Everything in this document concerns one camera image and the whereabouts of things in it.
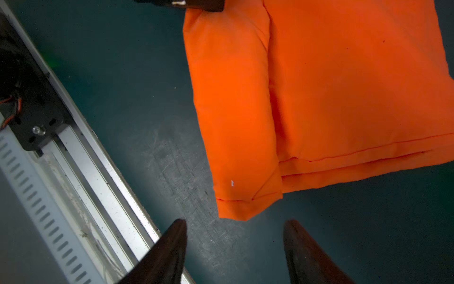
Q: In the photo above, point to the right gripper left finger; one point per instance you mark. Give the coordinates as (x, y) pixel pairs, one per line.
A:
(164, 263)

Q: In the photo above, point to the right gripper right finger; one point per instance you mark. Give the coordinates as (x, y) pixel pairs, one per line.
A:
(307, 263)

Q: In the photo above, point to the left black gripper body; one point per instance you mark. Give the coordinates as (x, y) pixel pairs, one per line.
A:
(205, 5)

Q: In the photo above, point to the orange shorts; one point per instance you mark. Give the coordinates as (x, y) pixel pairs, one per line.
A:
(296, 95)

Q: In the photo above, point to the aluminium front rail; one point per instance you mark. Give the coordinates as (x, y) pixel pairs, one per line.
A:
(67, 214)

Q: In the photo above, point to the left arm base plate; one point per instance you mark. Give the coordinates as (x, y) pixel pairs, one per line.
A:
(29, 103)

